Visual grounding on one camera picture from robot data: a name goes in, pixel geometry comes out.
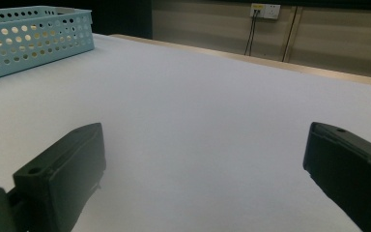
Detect black wall socket cable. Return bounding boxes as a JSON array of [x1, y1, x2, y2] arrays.
[[243, 9, 261, 57]]

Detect light blue perforated plastic basket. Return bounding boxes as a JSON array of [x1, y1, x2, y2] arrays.
[[0, 5, 96, 84]]

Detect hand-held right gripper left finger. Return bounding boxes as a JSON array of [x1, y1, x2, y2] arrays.
[[12, 122, 107, 232]]

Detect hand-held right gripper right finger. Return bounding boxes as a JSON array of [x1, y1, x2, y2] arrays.
[[302, 121, 371, 232]]

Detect light wooden table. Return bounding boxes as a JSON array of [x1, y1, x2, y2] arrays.
[[108, 33, 371, 90]]

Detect white wall socket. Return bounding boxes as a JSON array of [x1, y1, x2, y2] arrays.
[[249, 2, 281, 20]]

